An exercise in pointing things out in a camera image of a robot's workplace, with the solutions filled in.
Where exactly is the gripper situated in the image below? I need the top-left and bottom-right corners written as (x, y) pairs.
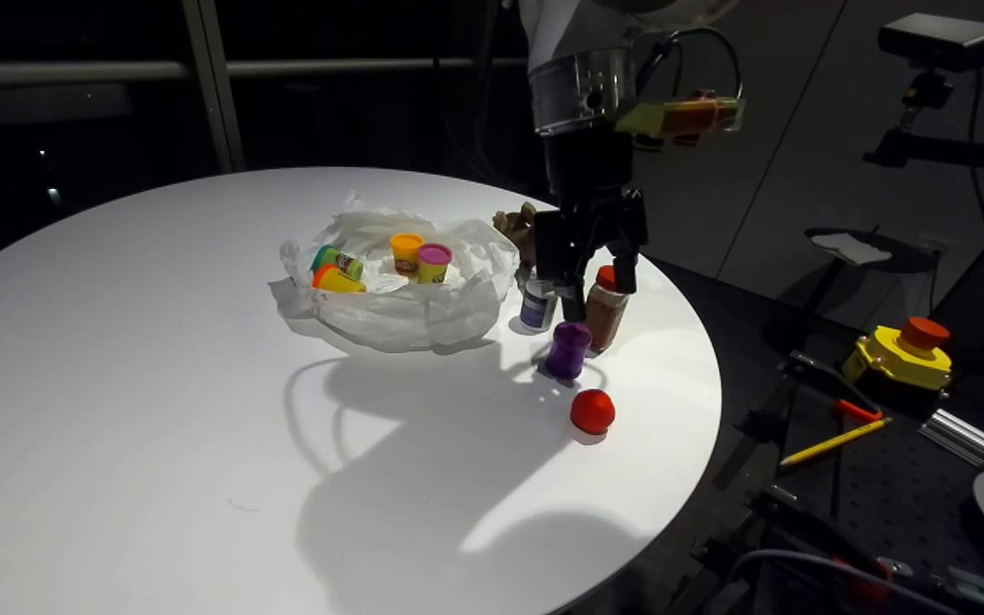
top-left (533, 126), bottom-right (650, 325)

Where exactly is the white plastic bag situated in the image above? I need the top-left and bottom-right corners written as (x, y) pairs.
top-left (268, 191), bottom-right (521, 354)

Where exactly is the spice bottle with red lid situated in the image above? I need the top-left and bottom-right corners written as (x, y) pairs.
top-left (585, 264), bottom-right (632, 357)

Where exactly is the white bottle with blue label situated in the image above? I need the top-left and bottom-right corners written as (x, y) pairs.
top-left (518, 268), bottom-right (558, 335)

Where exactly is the purple container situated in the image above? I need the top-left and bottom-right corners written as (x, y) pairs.
top-left (544, 321), bottom-right (594, 382)

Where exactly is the brown wooden figure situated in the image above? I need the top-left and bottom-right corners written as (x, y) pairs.
top-left (492, 202), bottom-right (541, 267)

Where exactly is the red ball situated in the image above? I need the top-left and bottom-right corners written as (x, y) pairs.
top-left (569, 388), bottom-right (618, 436)

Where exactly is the yellow tub with pink lid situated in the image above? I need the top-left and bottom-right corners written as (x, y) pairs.
top-left (416, 243), bottom-right (454, 285)

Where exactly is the yellow tub with orange lid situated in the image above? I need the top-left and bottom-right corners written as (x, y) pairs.
top-left (312, 263), bottom-right (368, 296)
top-left (389, 232), bottom-right (425, 276)

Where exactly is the white paper sheet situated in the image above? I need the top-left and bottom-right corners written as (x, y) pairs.
top-left (809, 231), bottom-right (893, 267)

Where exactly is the yellow tub with green lid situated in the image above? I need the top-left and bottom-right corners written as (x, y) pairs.
top-left (310, 244), bottom-right (366, 282)

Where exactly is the yellow pencil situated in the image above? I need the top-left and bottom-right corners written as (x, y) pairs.
top-left (777, 415), bottom-right (895, 470)

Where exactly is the round black side table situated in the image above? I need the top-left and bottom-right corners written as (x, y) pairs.
top-left (787, 225), bottom-right (943, 353)

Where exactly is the yellow emergency stop button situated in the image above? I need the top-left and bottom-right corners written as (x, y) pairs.
top-left (840, 315), bottom-right (955, 393)

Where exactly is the aluminium profile bar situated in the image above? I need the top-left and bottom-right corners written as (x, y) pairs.
top-left (918, 407), bottom-right (984, 470)

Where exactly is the metal window railing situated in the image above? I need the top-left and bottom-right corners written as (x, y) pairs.
top-left (0, 0), bottom-right (529, 173)

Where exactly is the black tool with orange handle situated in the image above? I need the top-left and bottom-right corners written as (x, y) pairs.
top-left (786, 349), bottom-right (887, 425)

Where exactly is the grey cable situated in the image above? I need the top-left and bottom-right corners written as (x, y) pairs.
top-left (726, 548), bottom-right (964, 615)

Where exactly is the camera on mount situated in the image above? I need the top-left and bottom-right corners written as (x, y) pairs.
top-left (863, 11), bottom-right (984, 177)

